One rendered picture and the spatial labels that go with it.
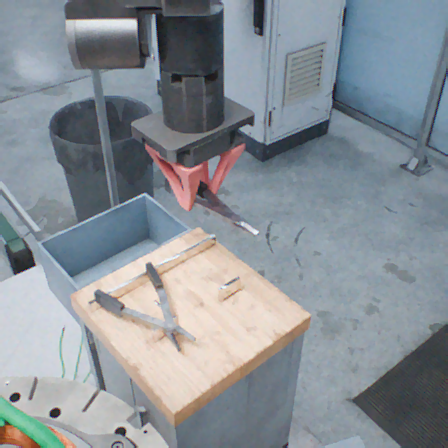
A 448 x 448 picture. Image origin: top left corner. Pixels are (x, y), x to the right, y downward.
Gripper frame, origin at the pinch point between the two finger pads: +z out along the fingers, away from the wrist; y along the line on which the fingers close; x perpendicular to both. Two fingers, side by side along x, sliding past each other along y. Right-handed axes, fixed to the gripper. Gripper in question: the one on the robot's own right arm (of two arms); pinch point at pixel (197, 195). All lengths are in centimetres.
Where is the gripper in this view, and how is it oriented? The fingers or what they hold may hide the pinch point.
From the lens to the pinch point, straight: 57.1
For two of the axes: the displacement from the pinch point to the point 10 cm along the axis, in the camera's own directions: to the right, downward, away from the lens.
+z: 0.1, 7.7, 6.4
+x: 6.5, 4.8, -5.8
